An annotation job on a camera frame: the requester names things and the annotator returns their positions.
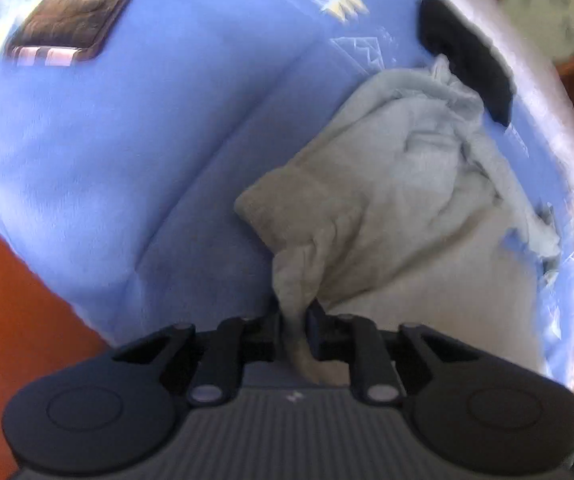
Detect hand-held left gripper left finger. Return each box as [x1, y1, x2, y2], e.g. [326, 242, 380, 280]
[112, 310, 284, 407]

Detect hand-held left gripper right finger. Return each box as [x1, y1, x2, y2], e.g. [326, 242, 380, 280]
[306, 300, 472, 405]

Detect grey pants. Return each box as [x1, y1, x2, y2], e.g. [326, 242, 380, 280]
[234, 55, 562, 387]

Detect blue printed bedsheet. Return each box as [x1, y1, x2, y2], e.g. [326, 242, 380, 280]
[0, 0, 574, 392]

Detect black cloth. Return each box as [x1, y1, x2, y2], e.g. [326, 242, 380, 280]
[419, 0, 516, 128]

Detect black smartphone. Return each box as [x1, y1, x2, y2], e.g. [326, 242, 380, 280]
[4, 0, 156, 66]

